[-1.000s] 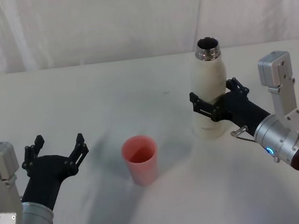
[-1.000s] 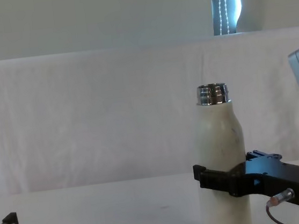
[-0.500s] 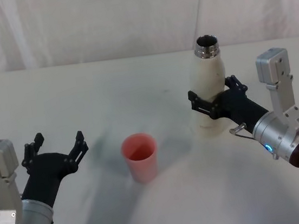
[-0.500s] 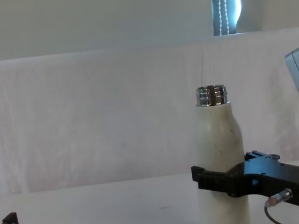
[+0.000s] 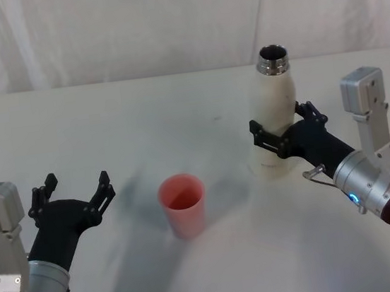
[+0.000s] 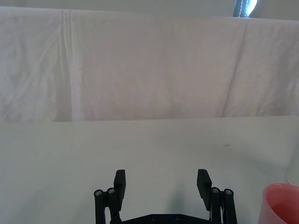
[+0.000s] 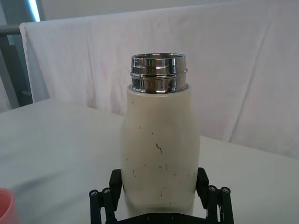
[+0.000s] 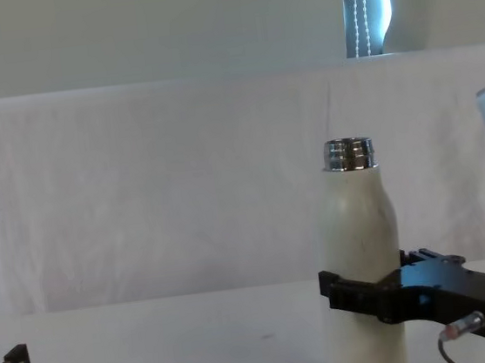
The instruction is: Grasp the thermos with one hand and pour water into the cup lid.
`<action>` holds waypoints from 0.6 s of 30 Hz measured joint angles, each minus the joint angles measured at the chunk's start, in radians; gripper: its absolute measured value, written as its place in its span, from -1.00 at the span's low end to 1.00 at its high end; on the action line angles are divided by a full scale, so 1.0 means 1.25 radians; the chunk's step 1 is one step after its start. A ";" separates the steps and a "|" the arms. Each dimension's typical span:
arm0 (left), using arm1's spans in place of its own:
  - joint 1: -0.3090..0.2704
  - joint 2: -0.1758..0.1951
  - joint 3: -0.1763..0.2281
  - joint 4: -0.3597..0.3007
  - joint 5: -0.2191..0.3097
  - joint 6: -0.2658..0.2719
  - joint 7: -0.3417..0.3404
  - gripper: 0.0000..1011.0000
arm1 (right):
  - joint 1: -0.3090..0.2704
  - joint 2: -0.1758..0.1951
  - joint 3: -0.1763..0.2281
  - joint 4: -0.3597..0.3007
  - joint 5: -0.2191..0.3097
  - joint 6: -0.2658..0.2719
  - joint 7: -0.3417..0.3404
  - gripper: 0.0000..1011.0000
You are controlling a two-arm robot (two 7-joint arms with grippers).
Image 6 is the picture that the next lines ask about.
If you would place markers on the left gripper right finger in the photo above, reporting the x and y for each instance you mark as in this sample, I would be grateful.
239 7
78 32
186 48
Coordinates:
204 184

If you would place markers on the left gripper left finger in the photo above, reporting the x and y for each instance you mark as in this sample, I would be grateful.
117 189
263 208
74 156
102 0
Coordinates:
120 184

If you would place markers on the white table cloth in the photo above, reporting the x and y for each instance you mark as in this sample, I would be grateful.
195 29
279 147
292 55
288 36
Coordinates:
70 163

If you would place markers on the pink cup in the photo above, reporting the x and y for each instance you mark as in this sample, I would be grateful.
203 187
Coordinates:
268 205

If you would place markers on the white draped sheet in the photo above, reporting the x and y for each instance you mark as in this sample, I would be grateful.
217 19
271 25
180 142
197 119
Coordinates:
140 70

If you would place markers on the white curtain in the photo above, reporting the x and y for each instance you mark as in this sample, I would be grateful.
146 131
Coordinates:
140 5

